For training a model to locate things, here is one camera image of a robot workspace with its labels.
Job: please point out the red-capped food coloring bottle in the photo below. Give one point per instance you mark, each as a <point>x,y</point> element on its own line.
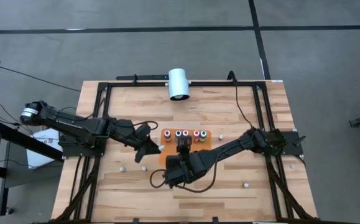
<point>196,133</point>

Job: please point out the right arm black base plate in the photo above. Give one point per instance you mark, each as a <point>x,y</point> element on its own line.
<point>293,146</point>

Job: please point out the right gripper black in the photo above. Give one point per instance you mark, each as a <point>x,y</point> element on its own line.
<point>182,169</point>

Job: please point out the green-capped food coloring bottle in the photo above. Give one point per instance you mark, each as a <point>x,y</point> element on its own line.
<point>203,134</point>

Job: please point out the white cylinder housing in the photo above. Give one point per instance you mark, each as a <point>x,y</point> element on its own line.
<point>178,84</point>

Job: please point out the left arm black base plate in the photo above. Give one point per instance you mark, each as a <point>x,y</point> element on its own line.
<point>83,152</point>

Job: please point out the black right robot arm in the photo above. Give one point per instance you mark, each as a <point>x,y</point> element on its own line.
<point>238,146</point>

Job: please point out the black desk beam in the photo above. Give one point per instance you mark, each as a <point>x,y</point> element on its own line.
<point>21,140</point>

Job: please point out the flat black bar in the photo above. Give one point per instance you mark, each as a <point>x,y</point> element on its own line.
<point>145,76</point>

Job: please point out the black stand leg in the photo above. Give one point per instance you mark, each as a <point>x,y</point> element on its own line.
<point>2,199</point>

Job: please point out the pink-capped food coloring bottle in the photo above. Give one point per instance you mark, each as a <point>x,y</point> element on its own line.
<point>185,133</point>

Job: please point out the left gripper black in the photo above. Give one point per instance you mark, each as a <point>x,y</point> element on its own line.
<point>130,133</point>

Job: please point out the translucent orange plastic tray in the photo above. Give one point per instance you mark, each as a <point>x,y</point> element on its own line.
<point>201,145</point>

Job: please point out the white paper sheet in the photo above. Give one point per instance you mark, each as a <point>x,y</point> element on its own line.
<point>39,155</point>

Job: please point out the red Chefmaster candy color bottle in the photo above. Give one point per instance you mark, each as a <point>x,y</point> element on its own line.
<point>167,133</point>

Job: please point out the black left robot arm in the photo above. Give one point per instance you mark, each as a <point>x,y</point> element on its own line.
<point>74,124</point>

